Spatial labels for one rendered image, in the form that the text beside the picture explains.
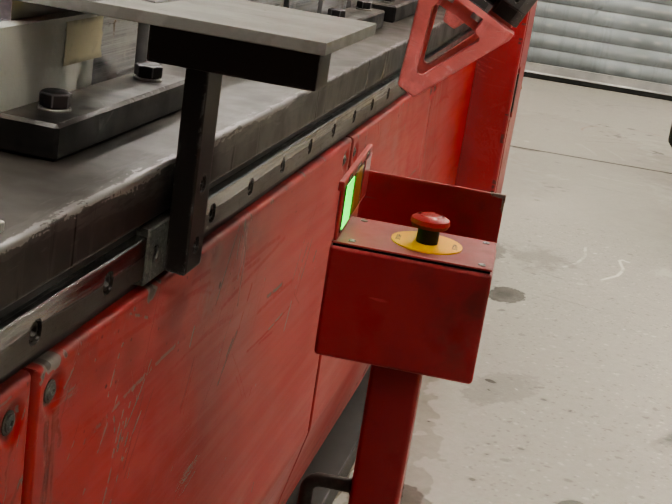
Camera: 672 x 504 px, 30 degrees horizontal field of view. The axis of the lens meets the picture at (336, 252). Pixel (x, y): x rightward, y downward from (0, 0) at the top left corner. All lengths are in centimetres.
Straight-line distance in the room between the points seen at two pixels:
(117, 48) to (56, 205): 36
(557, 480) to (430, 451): 27
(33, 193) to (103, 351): 15
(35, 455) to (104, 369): 12
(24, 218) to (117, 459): 31
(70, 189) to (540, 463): 191
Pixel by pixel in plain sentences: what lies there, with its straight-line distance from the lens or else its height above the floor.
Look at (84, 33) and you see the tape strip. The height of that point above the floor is 95.
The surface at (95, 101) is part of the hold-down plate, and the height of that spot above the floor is 90.
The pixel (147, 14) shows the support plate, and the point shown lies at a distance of 97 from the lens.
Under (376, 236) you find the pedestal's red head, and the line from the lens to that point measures 125.
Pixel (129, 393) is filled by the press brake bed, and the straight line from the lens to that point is 107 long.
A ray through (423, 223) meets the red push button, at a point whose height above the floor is 80.
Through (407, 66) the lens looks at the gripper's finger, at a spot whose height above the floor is 101.
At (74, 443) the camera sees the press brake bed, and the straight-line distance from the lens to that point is 98.
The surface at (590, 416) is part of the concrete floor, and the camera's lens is 301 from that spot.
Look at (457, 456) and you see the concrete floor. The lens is 266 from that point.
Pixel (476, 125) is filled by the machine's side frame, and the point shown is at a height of 56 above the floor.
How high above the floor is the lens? 112
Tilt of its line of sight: 17 degrees down
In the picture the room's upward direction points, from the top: 9 degrees clockwise
